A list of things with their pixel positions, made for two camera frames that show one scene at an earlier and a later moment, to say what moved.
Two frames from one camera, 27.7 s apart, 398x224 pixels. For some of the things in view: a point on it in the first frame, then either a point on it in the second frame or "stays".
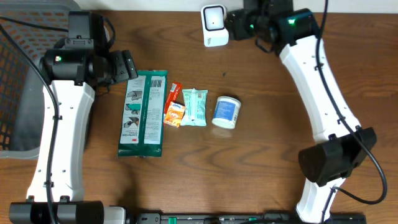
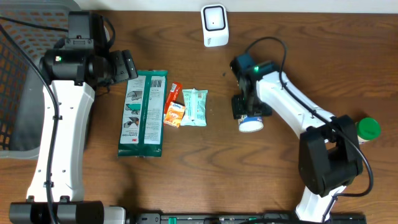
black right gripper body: x=247 y=23 → x=244 y=104
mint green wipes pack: x=195 y=101 stays
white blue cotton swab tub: x=226 y=112 → x=250 y=123
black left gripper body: x=121 y=70 stays
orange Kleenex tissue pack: x=174 y=114 stays
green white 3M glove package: x=142 y=122 stays
